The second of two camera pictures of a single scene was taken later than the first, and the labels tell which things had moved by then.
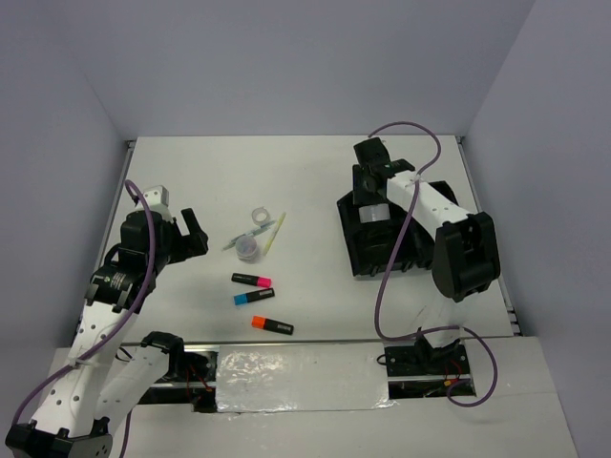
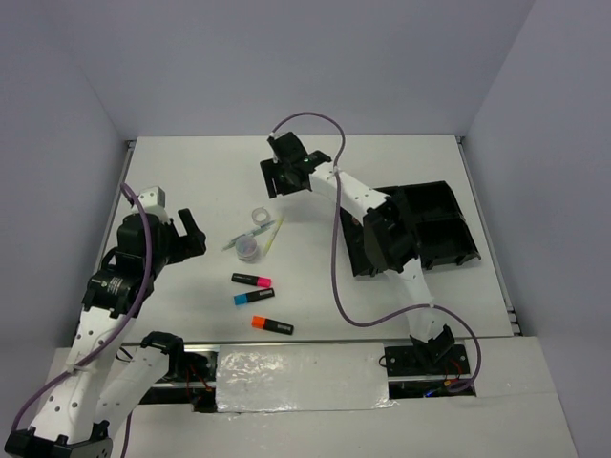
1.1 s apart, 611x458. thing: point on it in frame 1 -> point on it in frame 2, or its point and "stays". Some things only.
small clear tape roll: [260, 216] stays
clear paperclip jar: [245, 246] stays
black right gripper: [359, 194] -> [271, 168]
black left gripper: [190, 244] stays
